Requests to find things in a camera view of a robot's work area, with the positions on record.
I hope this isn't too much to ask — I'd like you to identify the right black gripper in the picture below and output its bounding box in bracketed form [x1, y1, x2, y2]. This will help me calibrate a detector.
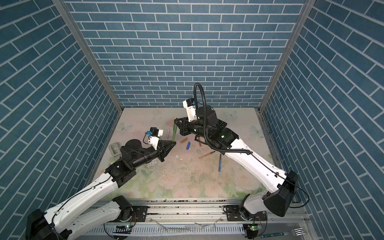
[174, 116, 212, 141]

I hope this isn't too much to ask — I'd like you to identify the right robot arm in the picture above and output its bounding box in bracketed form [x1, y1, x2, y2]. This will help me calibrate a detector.
[174, 106, 299, 220]

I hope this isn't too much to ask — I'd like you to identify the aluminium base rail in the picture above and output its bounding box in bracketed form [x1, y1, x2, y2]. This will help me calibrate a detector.
[76, 200, 312, 240]

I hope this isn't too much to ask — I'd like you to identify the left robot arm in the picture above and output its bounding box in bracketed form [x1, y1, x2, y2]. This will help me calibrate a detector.
[26, 137, 177, 240]

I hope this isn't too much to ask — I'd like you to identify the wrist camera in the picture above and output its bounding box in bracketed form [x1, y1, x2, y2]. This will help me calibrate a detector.
[146, 127, 164, 150]
[183, 98, 197, 122]

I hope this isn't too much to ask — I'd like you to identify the pink pen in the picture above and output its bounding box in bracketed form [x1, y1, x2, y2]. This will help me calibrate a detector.
[166, 129, 171, 140]

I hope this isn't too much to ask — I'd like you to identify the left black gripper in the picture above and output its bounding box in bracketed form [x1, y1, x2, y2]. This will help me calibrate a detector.
[130, 140, 176, 171]

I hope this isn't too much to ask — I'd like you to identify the black calculator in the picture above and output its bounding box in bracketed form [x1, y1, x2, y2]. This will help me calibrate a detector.
[217, 119, 227, 128]

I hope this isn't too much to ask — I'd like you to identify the metal fork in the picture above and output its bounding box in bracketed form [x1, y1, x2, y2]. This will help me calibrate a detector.
[259, 228, 307, 239]

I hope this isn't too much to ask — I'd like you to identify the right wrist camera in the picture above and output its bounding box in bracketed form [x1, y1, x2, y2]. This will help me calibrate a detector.
[183, 98, 197, 122]

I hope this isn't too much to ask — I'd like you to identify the green pen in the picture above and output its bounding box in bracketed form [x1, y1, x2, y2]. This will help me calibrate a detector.
[172, 123, 178, 142]

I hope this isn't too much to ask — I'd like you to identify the grey stapler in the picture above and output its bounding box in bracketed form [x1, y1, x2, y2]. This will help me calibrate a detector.
[109, 143, 122, 161]

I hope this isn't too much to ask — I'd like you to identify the blue pen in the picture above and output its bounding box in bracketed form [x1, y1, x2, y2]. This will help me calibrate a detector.
[218, 154, 222, 173]

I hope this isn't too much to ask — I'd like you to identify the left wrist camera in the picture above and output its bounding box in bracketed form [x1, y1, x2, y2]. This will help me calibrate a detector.
[146, 127, 164, 150]

